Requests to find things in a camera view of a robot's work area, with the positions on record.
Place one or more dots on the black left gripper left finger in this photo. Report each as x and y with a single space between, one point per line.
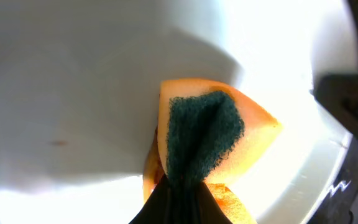
158 207

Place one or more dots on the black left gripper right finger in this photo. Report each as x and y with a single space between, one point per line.
205 208

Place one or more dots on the green and yellow sponge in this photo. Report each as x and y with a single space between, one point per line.
208 131

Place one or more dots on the light blue plate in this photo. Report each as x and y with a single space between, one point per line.
79 84

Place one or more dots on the black round tray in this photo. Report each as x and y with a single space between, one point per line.
353 140

